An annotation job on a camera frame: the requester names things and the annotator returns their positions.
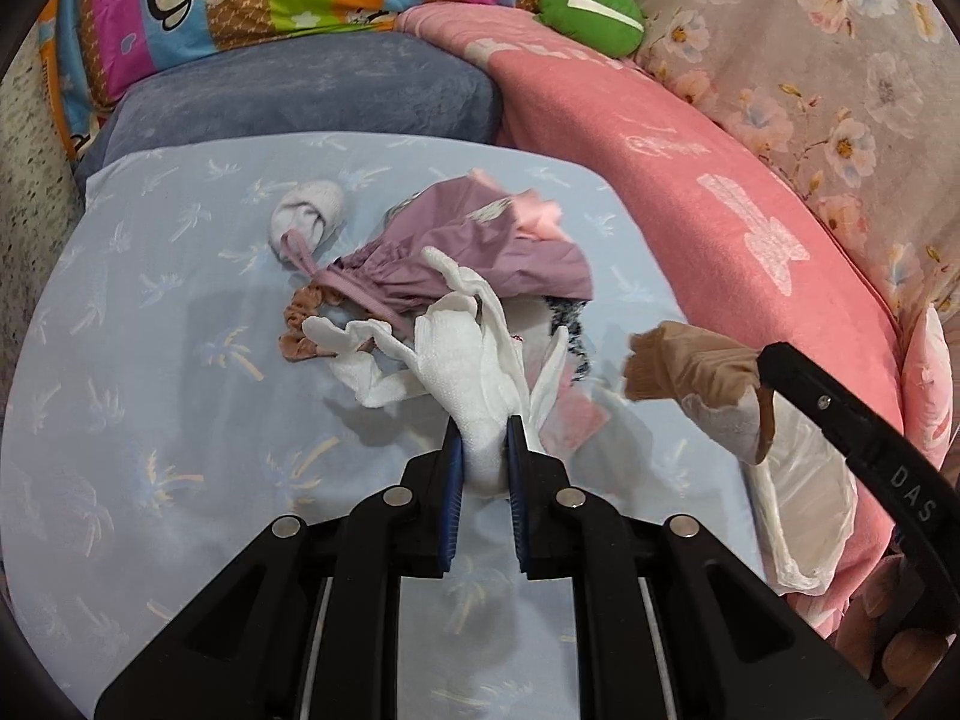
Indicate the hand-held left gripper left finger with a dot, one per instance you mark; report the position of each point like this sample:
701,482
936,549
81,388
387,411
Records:
450,499

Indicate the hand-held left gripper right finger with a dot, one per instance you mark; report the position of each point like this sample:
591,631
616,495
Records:
517,499

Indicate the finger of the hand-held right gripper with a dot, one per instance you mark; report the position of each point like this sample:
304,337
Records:
810,390

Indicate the pale pink cloth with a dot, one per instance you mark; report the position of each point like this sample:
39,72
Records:
574,420

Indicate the white bin with plastic bag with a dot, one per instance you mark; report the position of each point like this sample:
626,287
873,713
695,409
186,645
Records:
810,495

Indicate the brown nylon stocking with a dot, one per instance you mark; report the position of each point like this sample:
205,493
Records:
675,364

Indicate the white cotton glove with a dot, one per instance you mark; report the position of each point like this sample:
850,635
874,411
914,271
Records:
450,360

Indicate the black white patterned cloth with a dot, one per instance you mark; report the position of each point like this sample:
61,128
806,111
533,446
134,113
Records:
574,330

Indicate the person's right hand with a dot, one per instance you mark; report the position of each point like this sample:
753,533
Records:
909,652

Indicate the pink printed pillow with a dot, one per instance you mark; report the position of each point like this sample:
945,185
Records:
930,390

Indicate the brown scrunched sock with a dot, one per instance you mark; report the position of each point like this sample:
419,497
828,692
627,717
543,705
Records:
295,315

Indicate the pink blanket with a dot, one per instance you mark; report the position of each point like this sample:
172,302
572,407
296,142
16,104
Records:
675,165

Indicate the light blue palm print sheet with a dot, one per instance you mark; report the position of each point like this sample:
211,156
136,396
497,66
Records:
150,390

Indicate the white rolled sock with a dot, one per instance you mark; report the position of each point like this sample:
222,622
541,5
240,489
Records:
307,210

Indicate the floral quilt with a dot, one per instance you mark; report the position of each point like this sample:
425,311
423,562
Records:
825,52

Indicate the blue grey pillow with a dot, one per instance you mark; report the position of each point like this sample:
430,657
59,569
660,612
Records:
300,90

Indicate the green check mark cushion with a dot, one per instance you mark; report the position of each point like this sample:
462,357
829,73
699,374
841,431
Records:
585,15

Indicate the speckled white cloth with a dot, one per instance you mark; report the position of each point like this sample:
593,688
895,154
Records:
30,165

